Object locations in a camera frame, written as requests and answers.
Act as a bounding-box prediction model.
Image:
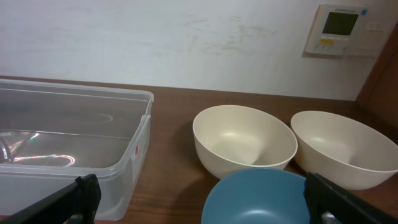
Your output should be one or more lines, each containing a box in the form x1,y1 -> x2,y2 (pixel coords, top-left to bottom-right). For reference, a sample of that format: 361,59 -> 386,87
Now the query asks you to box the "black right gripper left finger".
1,174 -> 101,224

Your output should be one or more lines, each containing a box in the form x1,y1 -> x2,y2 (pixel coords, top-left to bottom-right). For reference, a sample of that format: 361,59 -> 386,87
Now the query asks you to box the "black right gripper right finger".
303,172 -> 397,224

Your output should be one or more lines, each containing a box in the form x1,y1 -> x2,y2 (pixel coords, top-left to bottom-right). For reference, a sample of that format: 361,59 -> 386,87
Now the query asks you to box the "cream bowl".
290,111 -> 397,190
192,105 -> 298,179

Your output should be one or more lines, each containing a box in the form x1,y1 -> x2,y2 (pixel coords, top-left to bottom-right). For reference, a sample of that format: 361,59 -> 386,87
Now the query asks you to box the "blue bowl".
201,168 -> 310,224

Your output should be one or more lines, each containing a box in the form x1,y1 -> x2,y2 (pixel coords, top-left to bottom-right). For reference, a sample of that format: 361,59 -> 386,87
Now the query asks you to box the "clear plastic storage container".
1,79 -> 154,221

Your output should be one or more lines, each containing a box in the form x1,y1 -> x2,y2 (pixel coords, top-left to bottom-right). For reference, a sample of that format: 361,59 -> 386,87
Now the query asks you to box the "dark wooden door frame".
356,26 -> 397,128

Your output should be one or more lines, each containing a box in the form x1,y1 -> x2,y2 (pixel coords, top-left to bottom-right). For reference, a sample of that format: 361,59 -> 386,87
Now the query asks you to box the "white wall control panel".
305,4 -> 368,57

